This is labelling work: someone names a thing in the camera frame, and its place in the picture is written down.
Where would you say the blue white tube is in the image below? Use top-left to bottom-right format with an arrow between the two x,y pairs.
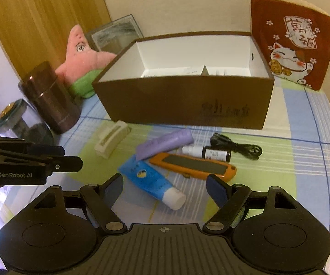
118,155 -> 186,210

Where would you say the dark spray bottle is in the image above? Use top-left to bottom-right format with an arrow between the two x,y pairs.
182,145 -> 231,163

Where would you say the brown metal canister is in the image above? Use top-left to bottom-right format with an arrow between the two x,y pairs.
18,61 -> 80,135

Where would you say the wooden headboard panel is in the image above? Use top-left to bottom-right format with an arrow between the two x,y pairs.
0,0 -> 111,78

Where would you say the orange black utility knife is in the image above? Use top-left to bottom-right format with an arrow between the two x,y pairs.
149,152 -> 237,182

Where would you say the red lucky cat cushion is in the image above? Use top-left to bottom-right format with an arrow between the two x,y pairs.
250,0 -> 330,91

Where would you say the framed picture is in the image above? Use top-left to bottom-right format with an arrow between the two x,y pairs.
85,14 -> 143,54

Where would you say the cream plastic holder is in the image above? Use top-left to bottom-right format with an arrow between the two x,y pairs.
94,121 -> 131,159

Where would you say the black usb cable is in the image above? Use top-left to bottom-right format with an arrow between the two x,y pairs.
210,132 -> 263,161

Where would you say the pink starfish plush toy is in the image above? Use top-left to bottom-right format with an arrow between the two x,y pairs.
55,25 -> 116,99

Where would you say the glass jar with lid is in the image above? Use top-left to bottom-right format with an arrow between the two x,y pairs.
0,99 -> 54,146

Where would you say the purple tube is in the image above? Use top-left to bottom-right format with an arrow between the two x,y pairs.
136,129 -> 194,161

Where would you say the checkered bed sheet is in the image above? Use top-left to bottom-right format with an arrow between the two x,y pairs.
0,77 -> 330,275

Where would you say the brown cardboard box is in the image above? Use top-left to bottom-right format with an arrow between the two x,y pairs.
92,31 -> 274,130

